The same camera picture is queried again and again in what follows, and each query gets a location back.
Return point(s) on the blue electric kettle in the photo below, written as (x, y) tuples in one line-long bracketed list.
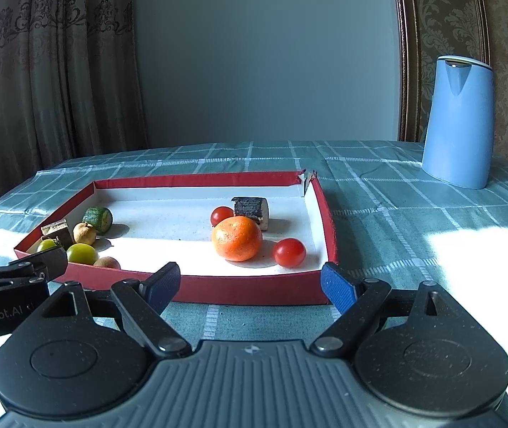
[(459, 129)]

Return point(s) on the brown oval fruit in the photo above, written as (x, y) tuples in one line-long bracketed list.
[(107, 262)]

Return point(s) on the brown patterned curtain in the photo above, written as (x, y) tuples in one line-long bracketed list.
[(58, 76)]

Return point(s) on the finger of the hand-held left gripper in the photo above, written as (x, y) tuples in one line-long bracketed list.
[(49, 261)]

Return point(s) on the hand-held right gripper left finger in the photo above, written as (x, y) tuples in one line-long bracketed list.
[(162, 286)]

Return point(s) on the green round fruit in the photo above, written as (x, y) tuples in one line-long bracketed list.
[(46, 245), (81, 253)]

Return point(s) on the wooden wall trim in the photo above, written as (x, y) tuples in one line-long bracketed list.
[(410, 53)]

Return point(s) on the small beige round fruit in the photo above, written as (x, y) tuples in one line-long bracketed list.
[(83, 233)]

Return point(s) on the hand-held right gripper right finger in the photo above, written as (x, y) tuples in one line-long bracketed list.
[(338, 289)]

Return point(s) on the red cherry tomato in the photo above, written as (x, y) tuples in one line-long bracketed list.
[(289, 252), (221, 215)]

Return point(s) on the brown sugarcane chunk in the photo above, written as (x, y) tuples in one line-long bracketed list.
[(55, 228)]

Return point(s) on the green cucumber piece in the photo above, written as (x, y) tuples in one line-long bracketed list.
[(98, 219)]

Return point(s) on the red shallow cardboard box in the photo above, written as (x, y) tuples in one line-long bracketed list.
[(169, 232)]

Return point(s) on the teal checked tablecloth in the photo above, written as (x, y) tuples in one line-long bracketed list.
[(414, 214)]

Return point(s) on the orange mandarin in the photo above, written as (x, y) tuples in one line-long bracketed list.
[(237, 238)]

